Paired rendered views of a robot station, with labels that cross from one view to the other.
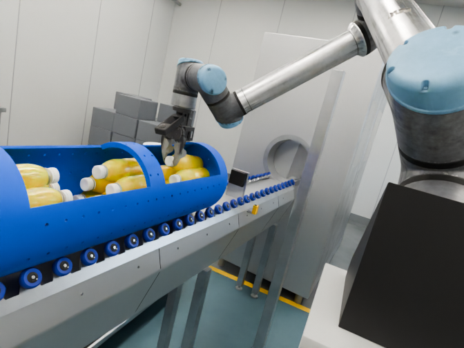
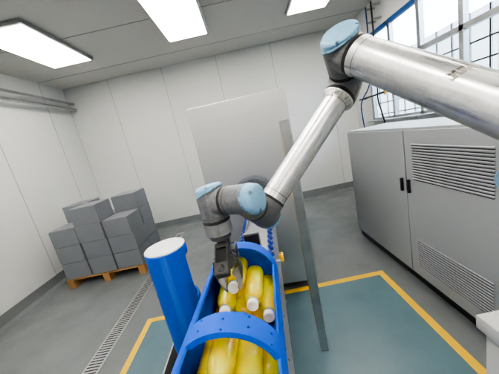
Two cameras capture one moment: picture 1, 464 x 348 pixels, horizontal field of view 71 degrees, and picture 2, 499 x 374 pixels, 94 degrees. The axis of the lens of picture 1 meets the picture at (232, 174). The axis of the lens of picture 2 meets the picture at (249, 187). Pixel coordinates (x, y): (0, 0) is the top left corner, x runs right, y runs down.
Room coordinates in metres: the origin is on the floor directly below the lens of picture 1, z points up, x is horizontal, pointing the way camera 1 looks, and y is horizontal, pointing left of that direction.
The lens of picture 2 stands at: (0.45, 0.35, 1.65)
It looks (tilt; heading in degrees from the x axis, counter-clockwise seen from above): 12 degrees down; 341
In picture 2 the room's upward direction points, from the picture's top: 12 degrees counter-clockwise
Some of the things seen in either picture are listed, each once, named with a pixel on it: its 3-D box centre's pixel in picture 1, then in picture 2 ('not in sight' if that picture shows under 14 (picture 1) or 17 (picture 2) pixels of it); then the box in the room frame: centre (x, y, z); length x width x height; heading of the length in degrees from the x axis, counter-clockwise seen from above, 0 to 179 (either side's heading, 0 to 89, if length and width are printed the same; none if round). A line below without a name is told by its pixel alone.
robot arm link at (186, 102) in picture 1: (183, 101); (217, 227); (1.19, 0.23, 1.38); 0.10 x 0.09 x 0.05; 65
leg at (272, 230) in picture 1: (264, 261); not in sight; (2.34, -0.40, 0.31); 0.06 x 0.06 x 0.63; 65
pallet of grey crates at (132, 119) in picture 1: (140, 139); (109, 234); (4.71, 1.42, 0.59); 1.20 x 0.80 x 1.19; 70
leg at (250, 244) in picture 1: (248, 253); not in sight; (2.40, -0.27, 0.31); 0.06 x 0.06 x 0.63; 65
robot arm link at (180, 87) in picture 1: (188, 77); (212, 202); (1.19, 0.23, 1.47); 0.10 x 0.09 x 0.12; 40
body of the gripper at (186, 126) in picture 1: (180, 124); (224, 248); (1.20, 0.23, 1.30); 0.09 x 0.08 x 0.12; 155
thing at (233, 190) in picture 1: (236, 184); (253, 244); (1.74, -0.04, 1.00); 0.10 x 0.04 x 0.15; 65
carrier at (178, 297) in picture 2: not in sight; (181, 300); (2.14, 0.48, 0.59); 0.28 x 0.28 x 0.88
